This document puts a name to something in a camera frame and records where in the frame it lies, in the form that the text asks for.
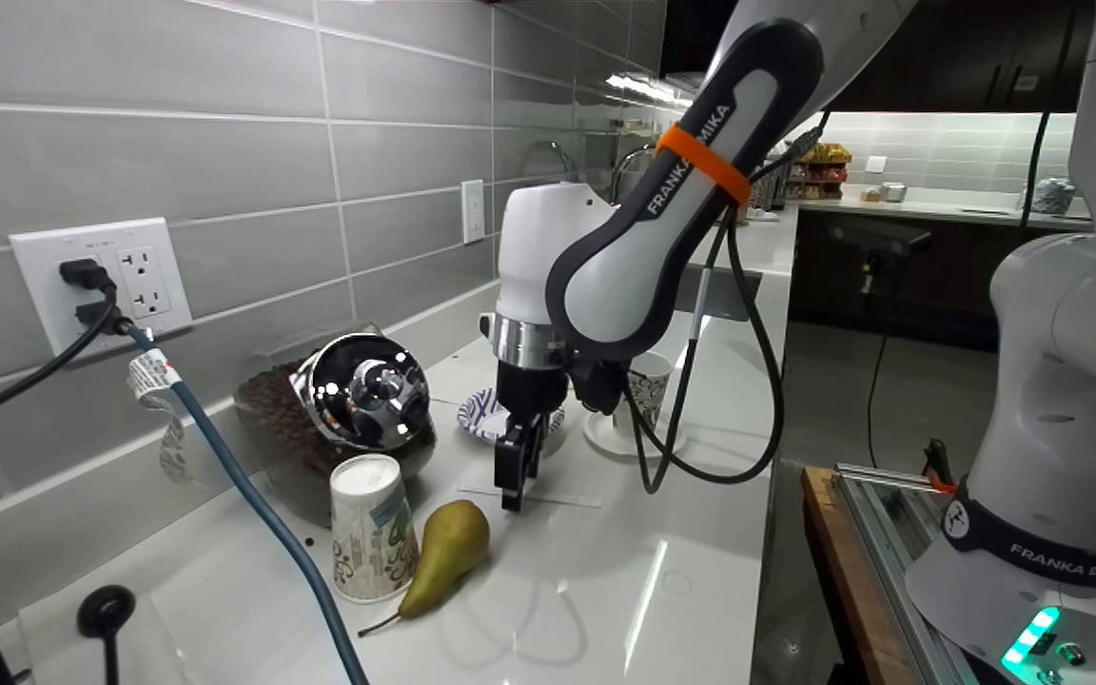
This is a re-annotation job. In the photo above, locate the black power cord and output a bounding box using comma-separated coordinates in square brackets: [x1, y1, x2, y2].
[0, 283, 126, 449]

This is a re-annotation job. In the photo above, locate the white round plate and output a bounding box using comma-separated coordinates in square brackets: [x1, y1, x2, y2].
[579, 402, 670, 465]

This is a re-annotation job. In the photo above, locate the black power plug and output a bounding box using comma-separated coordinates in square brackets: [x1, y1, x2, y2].
[70, 298, 137, 339]
[59, 255, 116, 292]

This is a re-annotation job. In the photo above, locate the small white wall outlet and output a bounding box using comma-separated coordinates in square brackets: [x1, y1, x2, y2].
[458, 176, 490, 246]

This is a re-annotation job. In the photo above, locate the dark kitchen cabinet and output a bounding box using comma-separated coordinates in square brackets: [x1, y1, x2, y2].
[789, 205, 1084, 355]

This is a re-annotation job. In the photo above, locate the dark brown mat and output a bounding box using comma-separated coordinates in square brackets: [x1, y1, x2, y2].
[231, 358, 442, 484]

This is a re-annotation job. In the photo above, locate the blue cable with white tag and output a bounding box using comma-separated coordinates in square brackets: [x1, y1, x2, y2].
[126, 330, 373, 685]

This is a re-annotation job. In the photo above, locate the white patterned paper cup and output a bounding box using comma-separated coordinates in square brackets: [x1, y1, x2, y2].
[620, 351, 678, 441]

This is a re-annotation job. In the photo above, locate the shiny chrome metal vessel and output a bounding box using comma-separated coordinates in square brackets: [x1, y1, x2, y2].
[286, 330, 436, 453]

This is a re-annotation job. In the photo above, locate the orange strap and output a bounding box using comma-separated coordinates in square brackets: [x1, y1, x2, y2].
[654, 120, 755, 205]

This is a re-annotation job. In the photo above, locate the red-tipped metal rod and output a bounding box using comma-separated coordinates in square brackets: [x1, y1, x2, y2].
[829, 434, 965, 501]

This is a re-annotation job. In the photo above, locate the upside-down patterned paper cup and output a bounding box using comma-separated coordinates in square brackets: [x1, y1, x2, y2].
[324, 449, 423, 600]

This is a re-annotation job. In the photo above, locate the blue patterned paper bowl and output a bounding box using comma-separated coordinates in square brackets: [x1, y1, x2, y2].
[452, 388, 515, 449]

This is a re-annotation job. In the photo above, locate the black suction cup mount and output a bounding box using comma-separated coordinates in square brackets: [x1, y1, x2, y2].
[74, 581, 141, 685]

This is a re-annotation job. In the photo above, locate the fruit bowl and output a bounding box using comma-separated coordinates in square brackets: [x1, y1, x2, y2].
[797, 139, 855, 202]

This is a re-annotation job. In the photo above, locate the green yellow pear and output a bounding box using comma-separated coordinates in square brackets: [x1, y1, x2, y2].
[356, 495, 494, 638]

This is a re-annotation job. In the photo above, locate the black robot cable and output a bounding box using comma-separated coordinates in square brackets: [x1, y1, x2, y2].
[620, 110, 793, 498]

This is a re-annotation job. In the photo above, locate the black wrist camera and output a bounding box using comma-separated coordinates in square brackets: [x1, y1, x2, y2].
[569, 358, 636, 417]

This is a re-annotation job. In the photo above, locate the white four-socket wall outlet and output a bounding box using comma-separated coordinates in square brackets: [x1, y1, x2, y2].
[9, 212, 193, 358]

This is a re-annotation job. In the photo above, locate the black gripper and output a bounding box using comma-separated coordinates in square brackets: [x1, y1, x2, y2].
[494, 360, 574, 517]

